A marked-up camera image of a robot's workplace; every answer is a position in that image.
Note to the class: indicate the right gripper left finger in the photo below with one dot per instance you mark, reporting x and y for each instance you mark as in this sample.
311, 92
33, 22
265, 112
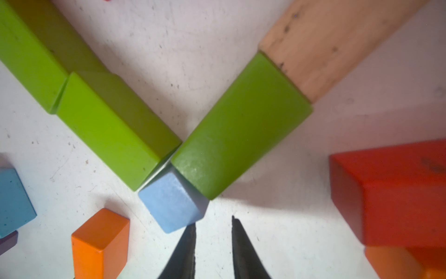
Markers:
181, 264

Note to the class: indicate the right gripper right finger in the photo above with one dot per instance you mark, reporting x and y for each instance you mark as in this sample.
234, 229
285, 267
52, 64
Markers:
246, 262

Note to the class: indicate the light blue cube block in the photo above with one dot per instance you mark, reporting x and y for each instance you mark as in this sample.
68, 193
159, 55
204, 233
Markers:
173, 201

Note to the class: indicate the green block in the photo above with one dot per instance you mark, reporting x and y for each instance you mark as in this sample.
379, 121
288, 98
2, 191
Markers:
258, 110
41, 49
119, 127

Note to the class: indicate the natural wood block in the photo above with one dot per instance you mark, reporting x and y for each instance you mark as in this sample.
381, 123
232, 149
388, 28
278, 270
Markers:
317, 43

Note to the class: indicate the orange block lower centre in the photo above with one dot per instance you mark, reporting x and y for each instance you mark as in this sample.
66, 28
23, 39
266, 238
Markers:
100, 246

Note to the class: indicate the orange block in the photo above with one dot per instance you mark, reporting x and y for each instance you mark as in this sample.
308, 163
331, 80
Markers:
407, 263
100, 246

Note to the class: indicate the orange block right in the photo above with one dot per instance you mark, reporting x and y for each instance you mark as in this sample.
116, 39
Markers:
407, 263

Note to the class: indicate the red block right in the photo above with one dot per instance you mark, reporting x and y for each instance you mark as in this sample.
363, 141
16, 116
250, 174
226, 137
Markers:
393, 195

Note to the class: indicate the light blue long block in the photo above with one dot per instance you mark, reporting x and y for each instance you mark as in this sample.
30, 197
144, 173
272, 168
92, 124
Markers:
16, 207

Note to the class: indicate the purple cube block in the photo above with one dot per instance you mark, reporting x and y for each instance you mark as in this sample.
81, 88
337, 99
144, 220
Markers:
8, 242

